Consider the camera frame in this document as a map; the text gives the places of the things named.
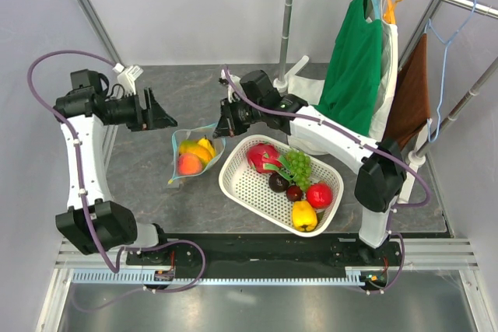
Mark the white garment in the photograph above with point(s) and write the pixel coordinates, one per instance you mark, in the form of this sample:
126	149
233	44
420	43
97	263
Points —
311	89

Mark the pink dragon fruit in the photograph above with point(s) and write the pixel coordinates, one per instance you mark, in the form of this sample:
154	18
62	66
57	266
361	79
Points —
265	158

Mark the white cable duct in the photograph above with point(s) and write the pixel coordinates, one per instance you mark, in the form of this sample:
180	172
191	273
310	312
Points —
156	277

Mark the yellow bell pepper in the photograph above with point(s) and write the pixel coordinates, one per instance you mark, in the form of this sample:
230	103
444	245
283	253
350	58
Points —
304	217

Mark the orange peach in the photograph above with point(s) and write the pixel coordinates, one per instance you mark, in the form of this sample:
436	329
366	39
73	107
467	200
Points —
189	164

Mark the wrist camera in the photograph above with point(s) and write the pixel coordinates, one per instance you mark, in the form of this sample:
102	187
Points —
127	76
232	83

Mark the clear zip top bag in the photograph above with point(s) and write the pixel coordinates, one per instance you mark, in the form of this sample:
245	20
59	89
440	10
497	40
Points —
194	135

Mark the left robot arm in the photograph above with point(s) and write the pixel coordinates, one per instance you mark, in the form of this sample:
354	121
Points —
93	221

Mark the green grape bunch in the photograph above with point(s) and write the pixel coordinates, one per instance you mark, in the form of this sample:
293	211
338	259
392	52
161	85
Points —
300	168

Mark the light blue hanger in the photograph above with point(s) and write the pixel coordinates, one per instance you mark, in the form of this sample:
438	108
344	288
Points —
372	10

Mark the brown towel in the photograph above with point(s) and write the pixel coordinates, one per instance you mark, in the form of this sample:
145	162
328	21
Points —
410	109

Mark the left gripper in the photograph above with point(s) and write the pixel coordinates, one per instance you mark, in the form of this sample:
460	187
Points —
153	117

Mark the yellow lemon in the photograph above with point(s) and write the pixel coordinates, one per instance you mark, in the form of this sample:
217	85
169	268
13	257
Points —
207	144

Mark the dark red plum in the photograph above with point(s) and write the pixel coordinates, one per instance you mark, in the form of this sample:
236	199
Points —
294	193

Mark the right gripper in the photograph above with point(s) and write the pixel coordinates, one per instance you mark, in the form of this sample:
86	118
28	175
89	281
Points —
227	125

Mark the white plastic basket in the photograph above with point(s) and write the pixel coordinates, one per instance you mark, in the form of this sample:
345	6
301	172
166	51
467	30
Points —
249	188

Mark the green shirt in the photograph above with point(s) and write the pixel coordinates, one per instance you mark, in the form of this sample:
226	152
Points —
354	72

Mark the metal clothes rack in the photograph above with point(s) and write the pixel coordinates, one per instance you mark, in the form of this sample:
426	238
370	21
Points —
417	157

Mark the orange green mango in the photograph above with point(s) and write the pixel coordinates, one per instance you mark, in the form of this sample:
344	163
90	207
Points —
188	146

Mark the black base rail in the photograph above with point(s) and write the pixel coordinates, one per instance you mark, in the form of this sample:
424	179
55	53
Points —
267	255

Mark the blue wire hanger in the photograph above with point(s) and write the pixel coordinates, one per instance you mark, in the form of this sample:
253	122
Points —
443	75

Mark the red pomegranate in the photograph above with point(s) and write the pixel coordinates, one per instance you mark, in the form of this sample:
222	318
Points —
319	195

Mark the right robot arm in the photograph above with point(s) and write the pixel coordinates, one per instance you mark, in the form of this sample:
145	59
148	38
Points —
380	172

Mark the dark mangosteen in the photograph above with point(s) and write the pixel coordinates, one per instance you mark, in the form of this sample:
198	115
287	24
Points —
278	183

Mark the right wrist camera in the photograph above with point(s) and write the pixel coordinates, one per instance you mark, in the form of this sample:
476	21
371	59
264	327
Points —
232	83

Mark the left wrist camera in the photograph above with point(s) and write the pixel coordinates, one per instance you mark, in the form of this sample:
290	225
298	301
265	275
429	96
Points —
127	76

